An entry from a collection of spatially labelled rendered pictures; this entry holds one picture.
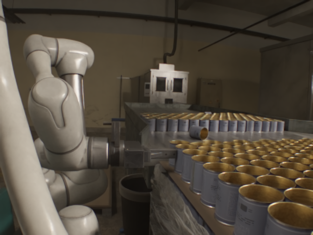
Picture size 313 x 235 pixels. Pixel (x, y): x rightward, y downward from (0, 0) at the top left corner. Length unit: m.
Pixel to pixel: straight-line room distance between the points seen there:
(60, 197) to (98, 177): 0.19
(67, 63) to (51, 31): 6.78
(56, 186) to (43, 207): 0.60
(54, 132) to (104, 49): 6.92
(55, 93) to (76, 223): 0.25
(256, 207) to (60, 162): 0.45
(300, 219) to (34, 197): 0.36
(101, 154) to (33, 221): 0.30
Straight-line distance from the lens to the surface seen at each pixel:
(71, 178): 0.95
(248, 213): 0.33
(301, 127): 1.84
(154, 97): 5.84
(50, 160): 0.58
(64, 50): 1.01
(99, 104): 7.21
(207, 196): 0.45
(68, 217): 0.46
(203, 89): 7.43
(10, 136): 0.36
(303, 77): 3.85
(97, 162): 0.58
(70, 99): 0.44
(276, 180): 0.45
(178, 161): 0.63
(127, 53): 7.32
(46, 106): 0.43
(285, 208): 0.34
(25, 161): 0.34
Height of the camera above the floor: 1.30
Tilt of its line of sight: 6 degrees down
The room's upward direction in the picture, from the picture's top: 3 degrees clockwise
